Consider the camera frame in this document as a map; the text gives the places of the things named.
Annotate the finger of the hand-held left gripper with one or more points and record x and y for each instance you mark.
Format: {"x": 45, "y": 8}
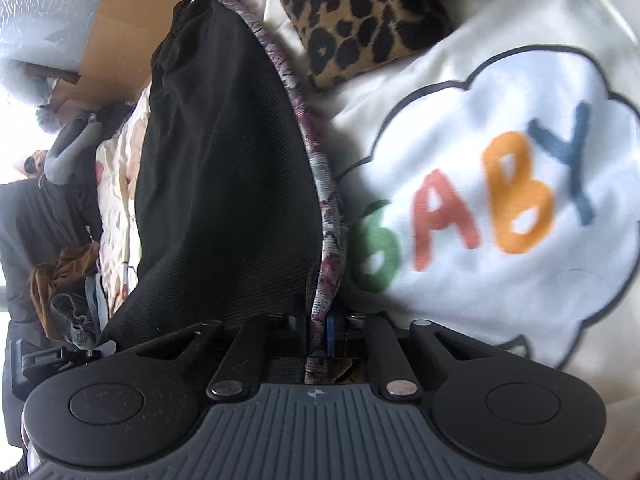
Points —
{"x": 80, "y": 355}

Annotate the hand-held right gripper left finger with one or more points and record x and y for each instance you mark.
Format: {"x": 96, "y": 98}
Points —
{"x": 295, "y": 340}

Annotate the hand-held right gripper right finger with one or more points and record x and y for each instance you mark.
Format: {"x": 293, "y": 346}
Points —
{"x": 331, "y": 332}

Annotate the black shorts with patterned trim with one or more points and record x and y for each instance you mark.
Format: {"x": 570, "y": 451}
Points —
{"x": 225, "y": 185}

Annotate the grey knit garment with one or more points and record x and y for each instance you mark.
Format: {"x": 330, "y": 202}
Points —
{"x": 67, "y": 312}

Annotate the blue jeans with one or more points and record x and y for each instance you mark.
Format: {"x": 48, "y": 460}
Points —
{"x": 92, "y": 290}

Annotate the brown garment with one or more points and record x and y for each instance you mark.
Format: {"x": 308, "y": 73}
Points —
{"x": 65, "y": 270}

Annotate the dark grey pillow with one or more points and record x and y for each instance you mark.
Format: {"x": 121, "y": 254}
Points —
{"x": 30, "y": 230}

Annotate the grey neck pillow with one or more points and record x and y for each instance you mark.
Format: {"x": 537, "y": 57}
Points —
{"x": 65, "y": 160}

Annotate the small brown teddy bear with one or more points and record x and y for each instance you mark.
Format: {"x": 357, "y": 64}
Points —
{"x": 32, "y": 162}

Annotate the black cloth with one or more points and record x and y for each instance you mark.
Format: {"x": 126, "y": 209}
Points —
{"x": 112, "y": 120}

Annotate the clear bluish plastic bag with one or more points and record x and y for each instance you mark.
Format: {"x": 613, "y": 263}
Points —
{"x": 47, "y": 117}

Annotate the cream bear printed blanket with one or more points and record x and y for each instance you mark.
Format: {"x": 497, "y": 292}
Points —
{"x": 475, "y": 110}

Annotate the long brown cardboard sheet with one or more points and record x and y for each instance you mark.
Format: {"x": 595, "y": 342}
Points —
{"x": 115, "y": 35}

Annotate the leopard print garment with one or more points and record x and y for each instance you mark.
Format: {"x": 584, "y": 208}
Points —
{"x": 350, "y": 10}

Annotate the grey plastic wrapped mattress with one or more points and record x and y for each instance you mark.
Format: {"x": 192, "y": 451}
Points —
{"x": 45, "y": 20}

